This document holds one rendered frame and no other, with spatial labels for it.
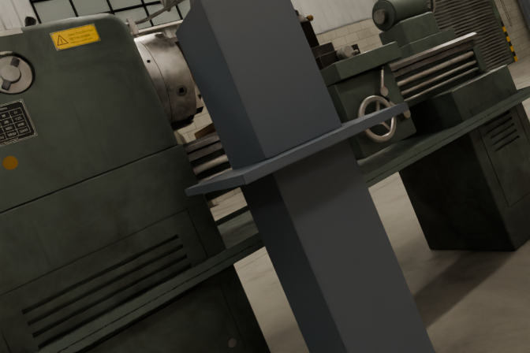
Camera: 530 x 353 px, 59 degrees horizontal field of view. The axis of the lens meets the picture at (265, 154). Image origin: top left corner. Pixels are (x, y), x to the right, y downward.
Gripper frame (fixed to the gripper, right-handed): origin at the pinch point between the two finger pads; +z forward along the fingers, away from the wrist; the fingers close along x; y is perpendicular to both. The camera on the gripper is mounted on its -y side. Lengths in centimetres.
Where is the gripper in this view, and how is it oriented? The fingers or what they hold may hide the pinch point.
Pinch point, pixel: (166, 8)
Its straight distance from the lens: 173.5
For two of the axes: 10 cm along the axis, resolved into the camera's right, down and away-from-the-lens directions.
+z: 1.8, 9.2, 3.5
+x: -5.9, -1.9, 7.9
